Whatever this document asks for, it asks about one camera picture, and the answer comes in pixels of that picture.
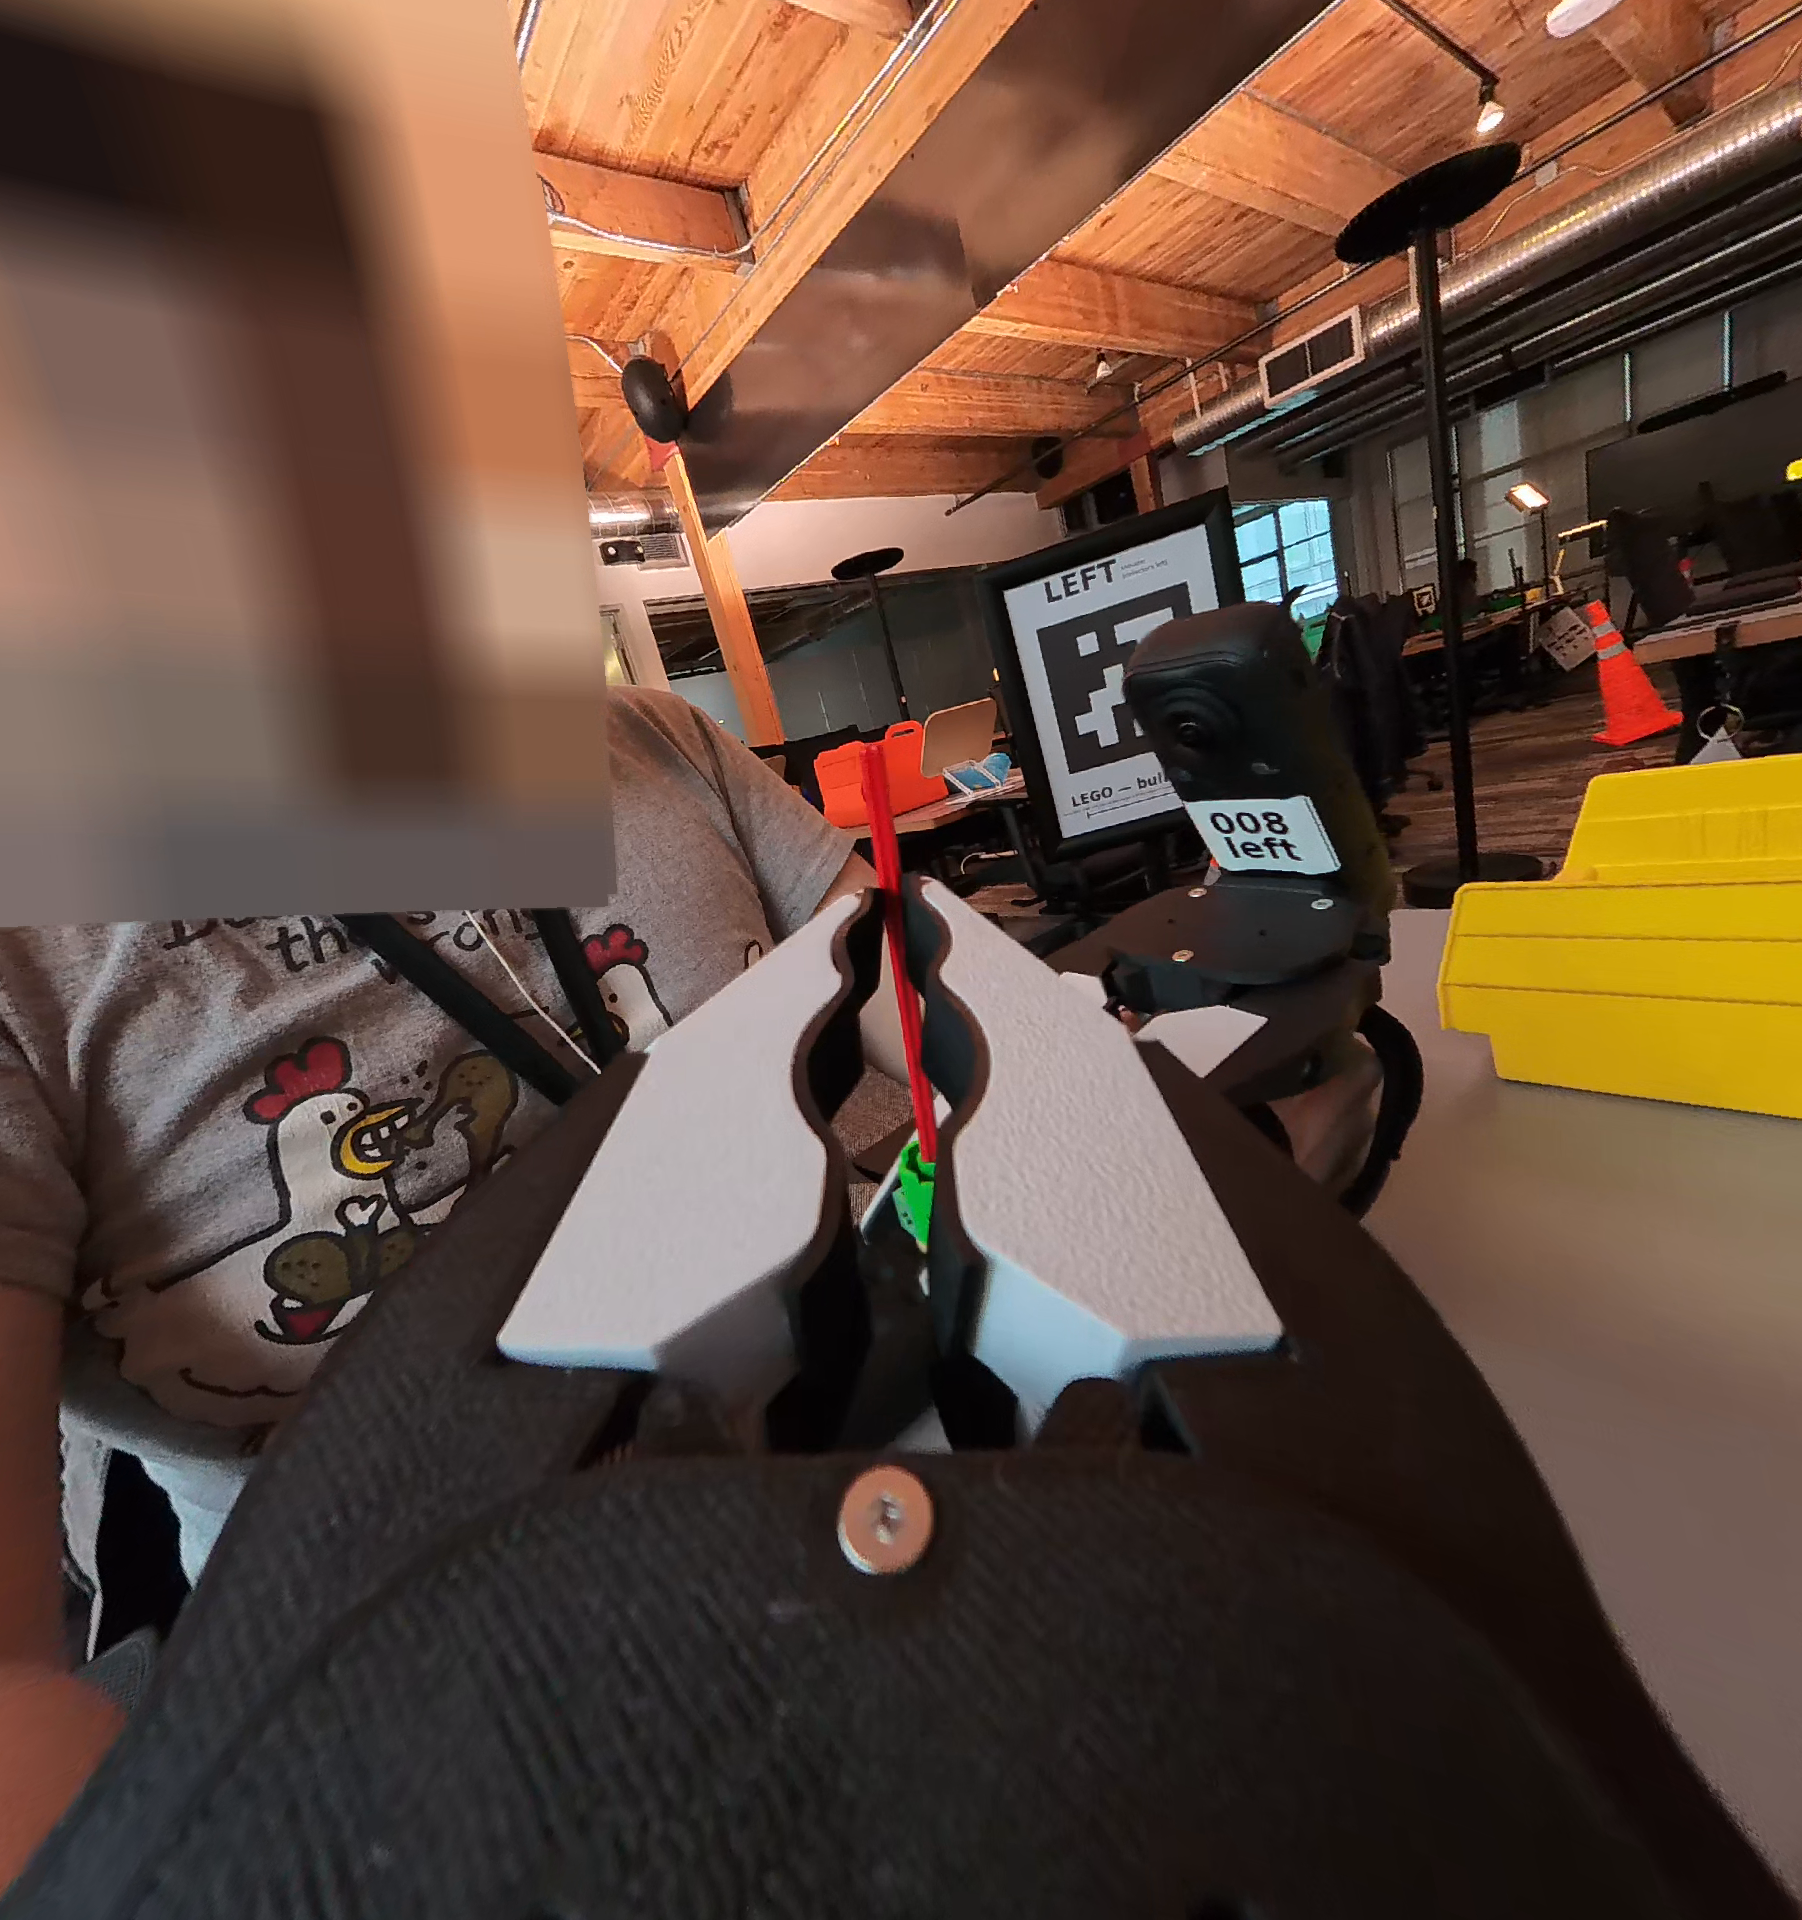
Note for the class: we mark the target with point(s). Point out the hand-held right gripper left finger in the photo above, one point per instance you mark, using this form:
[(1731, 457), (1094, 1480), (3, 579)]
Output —
[(675, 1184)]

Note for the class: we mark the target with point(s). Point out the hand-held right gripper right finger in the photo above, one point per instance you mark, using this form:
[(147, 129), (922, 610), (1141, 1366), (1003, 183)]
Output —
[(1114, 1184)]

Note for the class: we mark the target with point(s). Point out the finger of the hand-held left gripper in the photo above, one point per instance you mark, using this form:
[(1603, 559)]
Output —
[(1200, 1037), (1103, 997)]

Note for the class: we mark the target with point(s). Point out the single green round brick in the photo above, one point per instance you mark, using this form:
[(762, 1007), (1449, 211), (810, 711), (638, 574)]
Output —
[(918, 1194)]

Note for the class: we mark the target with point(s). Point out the red plastic rod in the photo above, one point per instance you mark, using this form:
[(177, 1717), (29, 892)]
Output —
[(902, 960)]

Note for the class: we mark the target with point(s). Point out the person's right forearm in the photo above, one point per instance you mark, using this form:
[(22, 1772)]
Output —
[(3, 1500)]

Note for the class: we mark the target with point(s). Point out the person's left hand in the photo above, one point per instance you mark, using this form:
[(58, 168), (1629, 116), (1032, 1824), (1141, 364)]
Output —
[(1330, 1129)]

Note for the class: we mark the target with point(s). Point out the black framed marker sign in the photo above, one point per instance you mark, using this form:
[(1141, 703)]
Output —
[(1094, 600)]

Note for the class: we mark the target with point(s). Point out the wooden document stand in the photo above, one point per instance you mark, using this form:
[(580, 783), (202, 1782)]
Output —
[(963, 743)]

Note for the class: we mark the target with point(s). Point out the black floor lamp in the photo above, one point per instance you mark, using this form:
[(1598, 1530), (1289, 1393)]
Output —
[(1425, 447), (870, 560)]

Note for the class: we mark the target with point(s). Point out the orange storage bin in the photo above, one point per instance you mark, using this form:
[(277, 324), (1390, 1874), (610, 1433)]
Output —
[(842, 783)]

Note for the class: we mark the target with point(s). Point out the orange traffic cone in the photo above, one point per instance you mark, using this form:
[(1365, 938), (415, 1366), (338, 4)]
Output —
[(1629, 689)]

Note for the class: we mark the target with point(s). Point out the yellow storage bin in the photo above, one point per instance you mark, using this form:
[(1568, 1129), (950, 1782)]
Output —
[(1666, 975)]

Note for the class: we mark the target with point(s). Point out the black monitor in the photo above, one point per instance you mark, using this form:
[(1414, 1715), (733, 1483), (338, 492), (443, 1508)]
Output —
[(1696, 479)]

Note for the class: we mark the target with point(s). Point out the black ceiling speaker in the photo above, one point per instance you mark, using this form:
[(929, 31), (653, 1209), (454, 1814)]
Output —
[(653, 398)]

